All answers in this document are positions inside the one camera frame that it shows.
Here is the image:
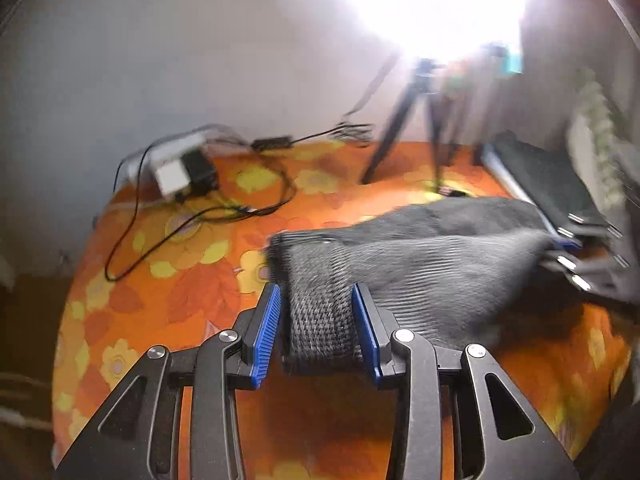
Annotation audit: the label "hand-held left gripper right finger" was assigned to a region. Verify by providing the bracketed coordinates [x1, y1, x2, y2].
[351, 283, 583, 480]

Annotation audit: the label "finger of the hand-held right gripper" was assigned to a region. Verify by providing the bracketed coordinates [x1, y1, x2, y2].
[542, 251, 610, 293]
[552, 211, 625, 251]

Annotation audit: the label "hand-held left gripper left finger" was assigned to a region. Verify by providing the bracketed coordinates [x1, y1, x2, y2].
[55, 283, 282, 480]

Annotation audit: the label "grey knitted pants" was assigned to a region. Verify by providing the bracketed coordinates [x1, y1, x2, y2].
[267, 197, 566, 377]

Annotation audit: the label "black flat object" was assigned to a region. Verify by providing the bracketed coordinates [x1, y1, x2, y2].
[480, 131, 622, 233]

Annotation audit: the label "white green patterned cloth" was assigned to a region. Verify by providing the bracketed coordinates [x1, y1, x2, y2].
[566, 66, 632, 213]

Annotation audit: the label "orange floral blanket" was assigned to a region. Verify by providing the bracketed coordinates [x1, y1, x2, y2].
[51, 139, 632, 480]

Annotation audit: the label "dark cloth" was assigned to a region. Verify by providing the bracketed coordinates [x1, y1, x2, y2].
[575, 355, 640, 480]

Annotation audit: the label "black power adapter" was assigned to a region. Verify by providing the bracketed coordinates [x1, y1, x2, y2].
[181, 151, 221, 194]

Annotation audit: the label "white power adapter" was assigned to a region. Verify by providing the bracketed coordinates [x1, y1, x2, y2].
[154, 159, 192, 197]

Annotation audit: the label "black tripod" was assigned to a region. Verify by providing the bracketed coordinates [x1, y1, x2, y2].
[360, 57, 473, 196]

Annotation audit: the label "slim black inline adapter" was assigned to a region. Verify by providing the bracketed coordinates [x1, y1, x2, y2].
[251, 136, 294, 151]

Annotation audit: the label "white power strip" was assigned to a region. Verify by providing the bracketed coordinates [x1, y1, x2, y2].
[122, 131, 213, 183]

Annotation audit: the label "bright lamp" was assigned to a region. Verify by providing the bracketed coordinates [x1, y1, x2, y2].
[322, 0, 532, 63]

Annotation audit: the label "long black cable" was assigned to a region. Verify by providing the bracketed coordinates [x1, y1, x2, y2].
[104, 137, 298, 282]

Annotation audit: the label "thin black cable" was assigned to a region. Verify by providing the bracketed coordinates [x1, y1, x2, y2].
[292, 121, 377, 147]

